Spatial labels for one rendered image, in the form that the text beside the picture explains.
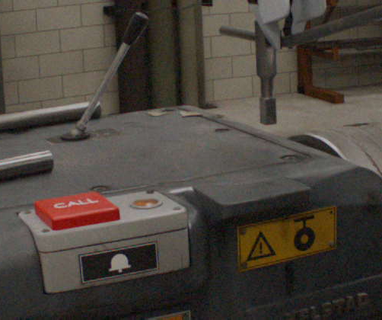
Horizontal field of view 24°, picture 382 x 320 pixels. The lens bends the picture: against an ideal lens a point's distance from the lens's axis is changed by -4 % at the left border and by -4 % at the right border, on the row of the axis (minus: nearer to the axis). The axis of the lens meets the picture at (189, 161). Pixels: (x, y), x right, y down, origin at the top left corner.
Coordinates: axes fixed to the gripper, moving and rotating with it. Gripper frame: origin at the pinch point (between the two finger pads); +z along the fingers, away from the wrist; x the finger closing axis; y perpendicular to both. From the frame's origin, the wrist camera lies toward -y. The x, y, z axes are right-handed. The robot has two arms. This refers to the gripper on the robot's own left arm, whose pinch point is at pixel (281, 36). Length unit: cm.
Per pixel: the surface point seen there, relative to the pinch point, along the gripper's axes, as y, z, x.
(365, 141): -7.2, 14.6, 16.2
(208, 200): 10.2, 12.7, -14.3
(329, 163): 7.2, 12.3, 0.8
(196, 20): -628, 56, 298
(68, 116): -30.4, 11.3, -13.8
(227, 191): 10.0, 12.3, -12.3
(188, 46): -630, 79, 290
